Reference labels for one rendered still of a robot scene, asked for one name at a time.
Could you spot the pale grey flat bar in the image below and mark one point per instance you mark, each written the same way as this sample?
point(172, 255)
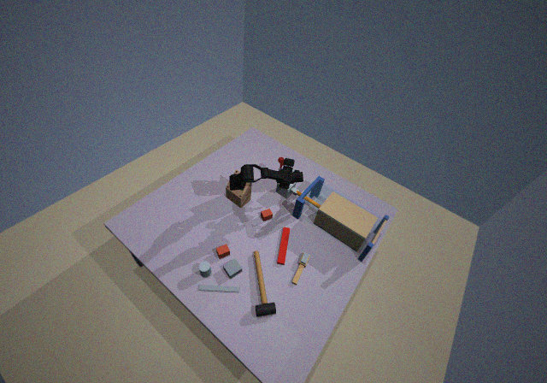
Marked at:
point(219, 288)

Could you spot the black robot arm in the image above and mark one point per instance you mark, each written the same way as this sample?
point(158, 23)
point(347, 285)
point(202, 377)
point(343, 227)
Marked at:
point(284, 176)

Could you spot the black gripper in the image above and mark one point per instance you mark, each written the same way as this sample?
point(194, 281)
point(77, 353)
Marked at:
point(287, 162)

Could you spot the grey-blue short cylinder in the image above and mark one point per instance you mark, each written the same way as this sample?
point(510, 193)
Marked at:
point(205, 270)

